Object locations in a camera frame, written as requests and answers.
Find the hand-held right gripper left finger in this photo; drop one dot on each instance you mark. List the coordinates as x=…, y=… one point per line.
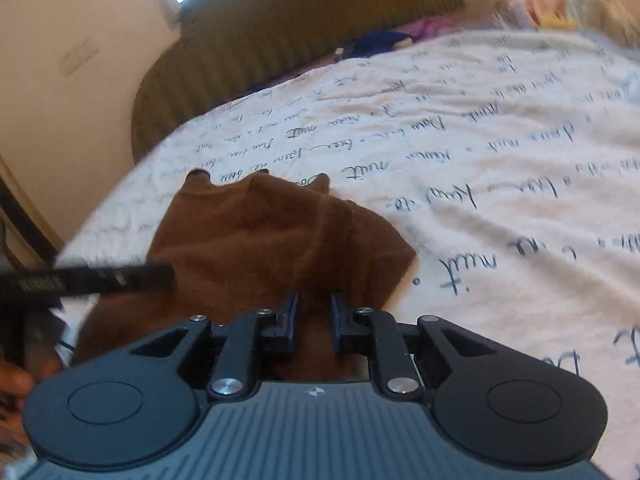
x=292, y=321

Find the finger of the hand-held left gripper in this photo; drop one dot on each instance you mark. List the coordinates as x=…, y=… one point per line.
x=120, y=277

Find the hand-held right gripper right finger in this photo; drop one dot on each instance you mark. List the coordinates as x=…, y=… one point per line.
x=337, y=323

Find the brown fleece garment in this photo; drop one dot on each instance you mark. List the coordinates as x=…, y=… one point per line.
x=260, y=260

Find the yellow and white clothes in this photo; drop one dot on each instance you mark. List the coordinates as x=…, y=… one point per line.
x=595, y=5

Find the person's left hand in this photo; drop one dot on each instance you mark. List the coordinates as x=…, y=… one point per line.
x=15, y=385

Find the white script-printed blanket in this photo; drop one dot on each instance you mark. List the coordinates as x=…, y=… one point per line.
x=475, y=185

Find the olive green ribbed pillow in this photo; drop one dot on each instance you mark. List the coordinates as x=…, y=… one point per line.
x=280, y=45

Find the dark blue cloth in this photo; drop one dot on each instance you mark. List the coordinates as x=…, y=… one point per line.
x=380, y=44

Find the purple cloth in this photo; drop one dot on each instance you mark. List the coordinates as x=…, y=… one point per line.
x=427, y=28

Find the dark wooden frame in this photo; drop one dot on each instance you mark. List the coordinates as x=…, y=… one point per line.
x=25, y=215

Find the wall socket plate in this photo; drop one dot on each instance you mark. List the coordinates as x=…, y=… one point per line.
x=79, y=57

